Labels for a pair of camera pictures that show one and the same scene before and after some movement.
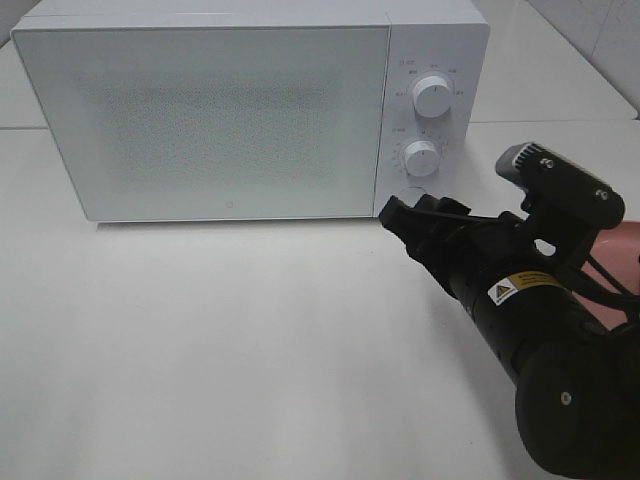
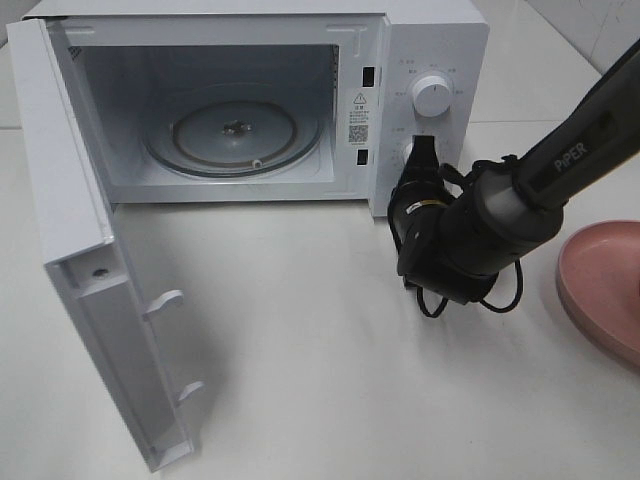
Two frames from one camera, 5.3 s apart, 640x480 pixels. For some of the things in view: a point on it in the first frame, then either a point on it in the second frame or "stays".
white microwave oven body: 260,109 stays
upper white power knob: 431,96 stays
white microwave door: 215,122 → 83,237
